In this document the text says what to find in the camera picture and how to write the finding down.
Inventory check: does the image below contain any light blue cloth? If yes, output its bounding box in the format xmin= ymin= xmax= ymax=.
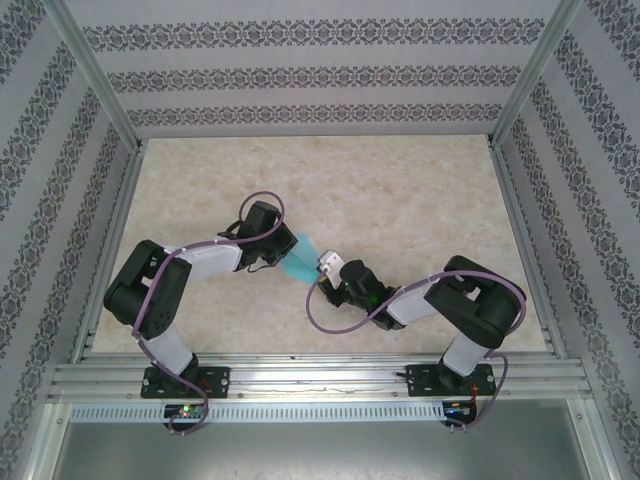
xmin=279 ymin=232 xmax=322 ymax=285

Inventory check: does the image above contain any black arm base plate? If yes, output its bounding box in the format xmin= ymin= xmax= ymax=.
xmin=141 ymin=366 xmax=232 ymax=401
xmin=405 ymin=363 xmax=496 ymax=400

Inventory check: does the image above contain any aluminium side rail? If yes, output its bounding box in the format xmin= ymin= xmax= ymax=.
xmin=69 ymin=139 xmax=147 ymax=364
xmin=487 ymin=139 xmax=571 ymax=361

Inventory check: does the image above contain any slotted grey cable tray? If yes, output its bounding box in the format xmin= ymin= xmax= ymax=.
xmin=69 ymin=403 xmax=447 ymax=424

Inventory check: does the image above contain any aluminium corner post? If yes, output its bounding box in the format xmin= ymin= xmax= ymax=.
xmin=485 ymin=0 xmax=587 ymax=149
xmin=42 ymin=0 xmax=146 ymax=151

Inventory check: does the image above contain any grey metal bottom panel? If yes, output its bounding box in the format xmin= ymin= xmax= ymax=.
xmin=37 ymin=399 xmax=614 ymax=480

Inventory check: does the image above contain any aluminium mounting rail beam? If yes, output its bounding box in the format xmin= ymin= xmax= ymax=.
xmin=47 ymin=351 xmax=596 ymax=402

